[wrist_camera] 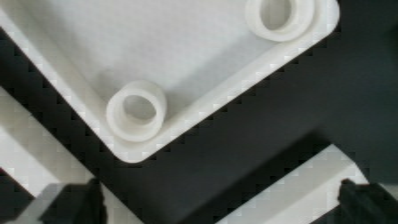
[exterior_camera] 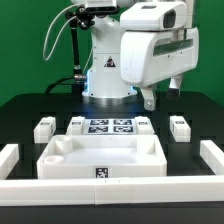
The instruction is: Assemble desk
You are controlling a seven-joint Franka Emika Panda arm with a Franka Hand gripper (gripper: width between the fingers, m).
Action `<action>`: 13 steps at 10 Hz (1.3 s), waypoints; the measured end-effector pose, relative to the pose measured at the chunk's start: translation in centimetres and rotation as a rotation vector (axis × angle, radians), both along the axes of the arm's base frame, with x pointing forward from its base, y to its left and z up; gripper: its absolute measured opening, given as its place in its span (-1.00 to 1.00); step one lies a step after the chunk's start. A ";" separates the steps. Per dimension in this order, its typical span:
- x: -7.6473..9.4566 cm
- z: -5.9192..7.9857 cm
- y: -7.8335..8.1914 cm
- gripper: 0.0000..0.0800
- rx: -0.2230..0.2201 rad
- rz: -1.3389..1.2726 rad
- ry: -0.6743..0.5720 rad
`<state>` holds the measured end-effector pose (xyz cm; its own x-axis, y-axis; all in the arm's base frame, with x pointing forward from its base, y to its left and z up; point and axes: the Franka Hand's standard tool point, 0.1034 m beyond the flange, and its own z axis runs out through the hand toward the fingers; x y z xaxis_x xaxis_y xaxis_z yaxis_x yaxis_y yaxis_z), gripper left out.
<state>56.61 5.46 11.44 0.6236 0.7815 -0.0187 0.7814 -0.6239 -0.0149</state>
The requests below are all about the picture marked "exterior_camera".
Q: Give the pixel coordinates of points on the black camera on pole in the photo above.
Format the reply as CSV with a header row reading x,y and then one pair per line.
x,y
99,6

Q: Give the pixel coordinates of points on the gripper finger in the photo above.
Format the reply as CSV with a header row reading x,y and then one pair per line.
x,y
149,97
174,87

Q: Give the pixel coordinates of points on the white front fence bar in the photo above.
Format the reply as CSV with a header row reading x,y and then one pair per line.
x,y
112,191

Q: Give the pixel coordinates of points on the white fence bar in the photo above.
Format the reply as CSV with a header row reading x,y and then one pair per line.
x,y
112,191
213,156
9,156

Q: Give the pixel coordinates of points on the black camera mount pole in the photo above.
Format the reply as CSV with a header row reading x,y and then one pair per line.
x,y
78,85

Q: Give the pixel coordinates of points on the white left fence bar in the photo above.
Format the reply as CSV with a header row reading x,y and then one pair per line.
x,y
9,156

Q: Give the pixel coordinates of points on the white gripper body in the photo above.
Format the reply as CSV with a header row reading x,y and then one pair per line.
x,y
147,58

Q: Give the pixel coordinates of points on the white right fence bar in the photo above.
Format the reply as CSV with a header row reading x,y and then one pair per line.
x,y
213,156

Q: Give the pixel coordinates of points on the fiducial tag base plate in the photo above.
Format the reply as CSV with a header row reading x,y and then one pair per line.
x,y
109,126

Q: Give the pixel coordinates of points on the white desk top tray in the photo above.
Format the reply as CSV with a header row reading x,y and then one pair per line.
x,y
102,156

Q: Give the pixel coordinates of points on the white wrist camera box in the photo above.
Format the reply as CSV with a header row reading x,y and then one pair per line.
x,y
154,16

